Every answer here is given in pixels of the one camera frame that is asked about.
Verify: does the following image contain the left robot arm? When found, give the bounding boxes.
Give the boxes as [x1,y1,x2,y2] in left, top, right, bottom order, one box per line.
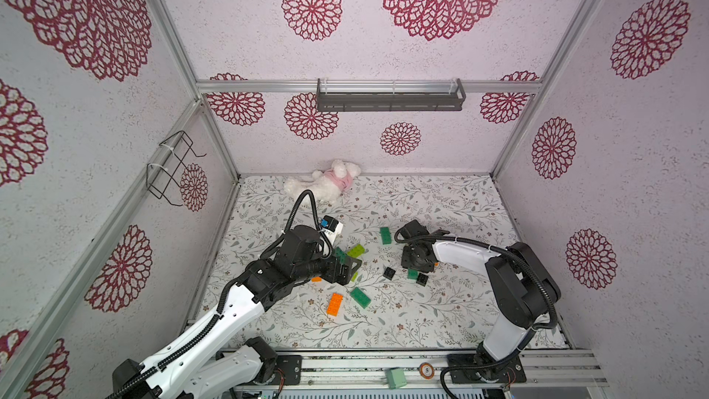
[112,225,362,398]

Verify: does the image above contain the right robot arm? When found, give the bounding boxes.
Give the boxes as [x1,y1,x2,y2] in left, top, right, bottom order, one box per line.
[393,220,561,371]

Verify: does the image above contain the black lego block right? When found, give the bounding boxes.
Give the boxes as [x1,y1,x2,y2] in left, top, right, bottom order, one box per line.
[417,273,428,286]

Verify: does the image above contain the black lego block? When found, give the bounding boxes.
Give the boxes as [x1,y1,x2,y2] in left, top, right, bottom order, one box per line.
[417,273,428,286]
[383,267,396,280]

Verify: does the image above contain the dark green lego brick bottom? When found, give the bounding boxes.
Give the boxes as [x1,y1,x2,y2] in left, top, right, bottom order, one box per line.
[350,287,372,308]

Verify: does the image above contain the black lego block left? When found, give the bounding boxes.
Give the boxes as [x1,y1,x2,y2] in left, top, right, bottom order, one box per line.
[383,267,396,280]

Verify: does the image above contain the orange lego brick bottom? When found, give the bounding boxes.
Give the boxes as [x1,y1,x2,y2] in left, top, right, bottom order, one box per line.
[326,293,343,317]

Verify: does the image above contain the white plush toy pink shirt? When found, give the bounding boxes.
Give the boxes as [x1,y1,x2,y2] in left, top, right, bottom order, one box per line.
[284,159,361,203]

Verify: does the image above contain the round orange sticker disc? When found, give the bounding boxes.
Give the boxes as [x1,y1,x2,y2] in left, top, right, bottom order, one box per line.
[418,362,435,380]

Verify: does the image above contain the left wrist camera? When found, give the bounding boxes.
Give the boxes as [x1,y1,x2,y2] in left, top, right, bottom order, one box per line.
[321,215,343,243]

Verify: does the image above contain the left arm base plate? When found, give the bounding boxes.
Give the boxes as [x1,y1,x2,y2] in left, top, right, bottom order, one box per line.
[260,355,303,386]

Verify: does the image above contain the green box on rail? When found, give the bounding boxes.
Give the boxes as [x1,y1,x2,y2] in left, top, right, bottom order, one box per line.
[385,368,407,390]

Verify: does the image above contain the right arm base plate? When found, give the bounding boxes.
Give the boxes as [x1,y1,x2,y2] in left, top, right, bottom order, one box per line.
[447,354,527,384]

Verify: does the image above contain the dark wall shelf rack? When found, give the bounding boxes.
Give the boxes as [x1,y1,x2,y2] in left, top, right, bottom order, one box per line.
[316,79,467,113]

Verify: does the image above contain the black wire wall basket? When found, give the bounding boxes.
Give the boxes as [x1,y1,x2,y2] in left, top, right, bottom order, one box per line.
[145,130,209,212]

